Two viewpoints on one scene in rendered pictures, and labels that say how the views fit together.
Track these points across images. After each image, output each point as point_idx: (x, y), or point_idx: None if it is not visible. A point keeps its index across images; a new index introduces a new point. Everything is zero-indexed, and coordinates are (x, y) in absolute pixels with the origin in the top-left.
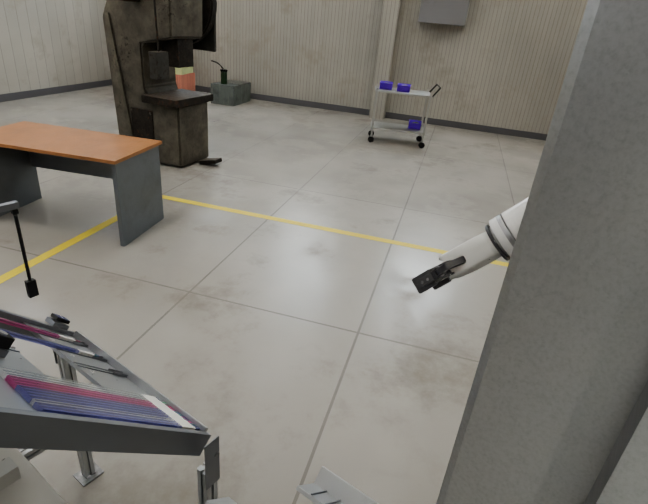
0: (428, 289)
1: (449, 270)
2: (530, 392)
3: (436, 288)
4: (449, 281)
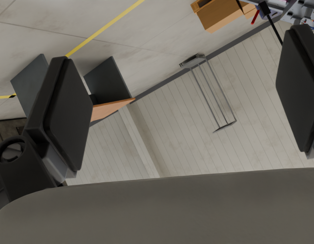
0: (307, 51)
1: (54, 180)
2: None
3: (68, 64)
4: (42, 121)
